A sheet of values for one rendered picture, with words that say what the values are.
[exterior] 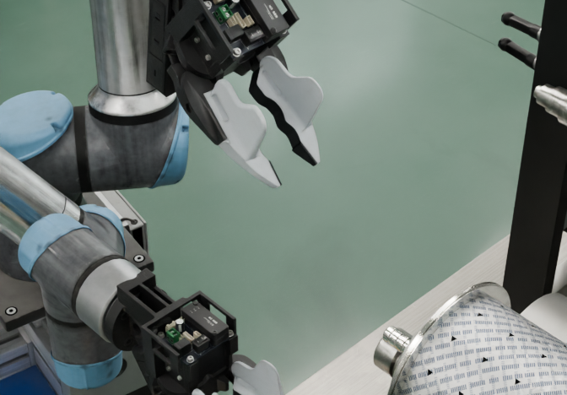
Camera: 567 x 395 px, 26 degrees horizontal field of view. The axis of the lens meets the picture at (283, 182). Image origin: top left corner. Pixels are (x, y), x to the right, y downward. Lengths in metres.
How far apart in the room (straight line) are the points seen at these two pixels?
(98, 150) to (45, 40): 2.23
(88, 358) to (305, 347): 1.45
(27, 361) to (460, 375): 0.98
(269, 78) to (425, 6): 2.98
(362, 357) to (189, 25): 0.64
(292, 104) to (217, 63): 0.07
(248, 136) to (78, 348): 0.44
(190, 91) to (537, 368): 0.33
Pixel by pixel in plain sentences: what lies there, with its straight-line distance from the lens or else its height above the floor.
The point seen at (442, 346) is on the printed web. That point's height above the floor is 1.30.
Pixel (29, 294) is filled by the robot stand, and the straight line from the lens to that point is 1.69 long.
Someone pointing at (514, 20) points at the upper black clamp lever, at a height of 1.37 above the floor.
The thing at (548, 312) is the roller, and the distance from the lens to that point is 1.06.
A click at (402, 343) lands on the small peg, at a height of 1.27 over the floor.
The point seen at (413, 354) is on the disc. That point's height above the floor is 1.30.
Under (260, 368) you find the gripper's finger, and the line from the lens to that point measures 1.13.
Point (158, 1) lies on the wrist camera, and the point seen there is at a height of 1.47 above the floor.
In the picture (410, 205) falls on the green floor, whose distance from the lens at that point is 3.12.
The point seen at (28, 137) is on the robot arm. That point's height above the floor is 1.04.
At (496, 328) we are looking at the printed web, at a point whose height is 1.31.
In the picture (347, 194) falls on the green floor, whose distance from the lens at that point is 3.14.
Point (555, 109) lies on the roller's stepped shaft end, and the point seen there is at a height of 1.34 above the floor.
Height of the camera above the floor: 1.95
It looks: 38 degrees down
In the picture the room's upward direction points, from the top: straight up
